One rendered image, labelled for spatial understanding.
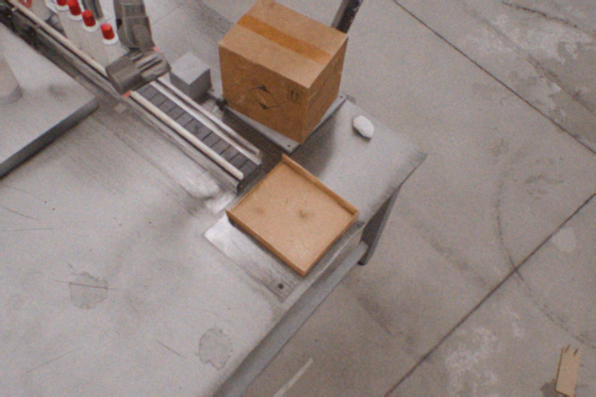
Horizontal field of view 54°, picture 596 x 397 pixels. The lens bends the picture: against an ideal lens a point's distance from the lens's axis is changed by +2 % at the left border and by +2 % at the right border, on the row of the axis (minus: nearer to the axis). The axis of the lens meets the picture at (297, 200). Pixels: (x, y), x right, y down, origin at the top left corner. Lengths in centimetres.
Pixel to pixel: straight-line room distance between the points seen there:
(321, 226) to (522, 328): 125
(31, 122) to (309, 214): 88
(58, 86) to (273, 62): 72
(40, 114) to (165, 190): 45
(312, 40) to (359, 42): 165
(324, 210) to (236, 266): 31
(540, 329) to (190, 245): 162
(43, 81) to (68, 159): 29
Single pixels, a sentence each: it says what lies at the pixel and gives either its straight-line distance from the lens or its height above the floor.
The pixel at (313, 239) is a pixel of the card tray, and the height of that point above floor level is 83.
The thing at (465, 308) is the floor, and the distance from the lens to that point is 261.
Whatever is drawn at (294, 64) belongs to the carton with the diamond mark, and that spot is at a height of 112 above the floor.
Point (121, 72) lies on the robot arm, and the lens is 136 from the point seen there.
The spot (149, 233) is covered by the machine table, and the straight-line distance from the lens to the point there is 169.
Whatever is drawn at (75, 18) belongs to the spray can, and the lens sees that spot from 195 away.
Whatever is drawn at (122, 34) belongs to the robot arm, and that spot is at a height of 138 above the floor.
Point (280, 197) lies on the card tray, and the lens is 172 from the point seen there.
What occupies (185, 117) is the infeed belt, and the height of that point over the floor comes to 88.
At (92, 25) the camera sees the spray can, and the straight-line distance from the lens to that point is 190.
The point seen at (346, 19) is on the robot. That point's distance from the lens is 240.
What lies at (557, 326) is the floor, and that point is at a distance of 274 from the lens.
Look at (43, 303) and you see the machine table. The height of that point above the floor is 83.
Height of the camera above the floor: 232
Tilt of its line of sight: 60 degrees down
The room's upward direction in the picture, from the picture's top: 7 degrees clockwise
